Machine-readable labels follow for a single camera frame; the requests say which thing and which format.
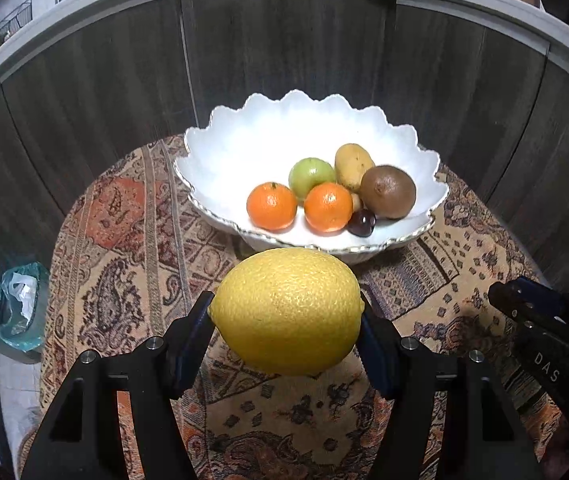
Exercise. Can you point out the white scalloped bowl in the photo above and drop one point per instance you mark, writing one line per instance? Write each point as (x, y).
(244, 160)

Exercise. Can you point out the brown kiwi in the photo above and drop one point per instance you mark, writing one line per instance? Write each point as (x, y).
(389, 192)

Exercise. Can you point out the patterned paisley tablecloth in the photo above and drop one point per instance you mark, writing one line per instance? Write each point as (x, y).
(129, 260)

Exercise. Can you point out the green plastic bag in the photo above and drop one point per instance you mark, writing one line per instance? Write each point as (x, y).
(14, 310)

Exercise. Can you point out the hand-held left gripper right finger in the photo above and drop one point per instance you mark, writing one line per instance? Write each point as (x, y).
(375, 352)

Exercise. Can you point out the small brown nut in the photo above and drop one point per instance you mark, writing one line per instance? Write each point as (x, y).
(357, 203)

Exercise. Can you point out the yellow mango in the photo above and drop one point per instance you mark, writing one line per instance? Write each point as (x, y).
(352, 165)

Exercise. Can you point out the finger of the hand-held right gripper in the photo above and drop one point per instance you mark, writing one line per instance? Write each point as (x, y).
(506, 302)
(539, 294)

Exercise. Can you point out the large yellow lemon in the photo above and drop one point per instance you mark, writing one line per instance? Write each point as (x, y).
(289, 310)

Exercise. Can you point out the orange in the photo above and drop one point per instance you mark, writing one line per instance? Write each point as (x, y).
(328, 207)
(272, 206)

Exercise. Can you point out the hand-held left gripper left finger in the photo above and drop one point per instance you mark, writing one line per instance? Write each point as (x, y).
(199, 322)

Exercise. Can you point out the green apple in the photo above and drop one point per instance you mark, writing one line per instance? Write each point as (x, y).
(309, 172)

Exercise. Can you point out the dark cherry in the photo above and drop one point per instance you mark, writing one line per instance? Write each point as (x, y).
(362, 222)

